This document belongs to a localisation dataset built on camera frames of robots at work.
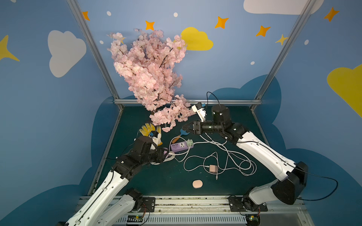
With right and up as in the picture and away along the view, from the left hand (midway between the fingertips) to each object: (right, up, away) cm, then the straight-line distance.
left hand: (166, 148), depth 73 cm
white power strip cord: (+44, -9, +20) cm, 49 cm away
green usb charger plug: (+13, +1, +18) cm, 22 cm away
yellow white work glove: (-19, +8, +34) cm, 40 cm away
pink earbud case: (+17, -22, +7) cm, 29 cm away
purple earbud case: (0, -1, -2) cm, 3 cm away
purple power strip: (+9, -3, +22) cm, 24 cm away
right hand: (+11, +12, -4) cm, 17 cm away
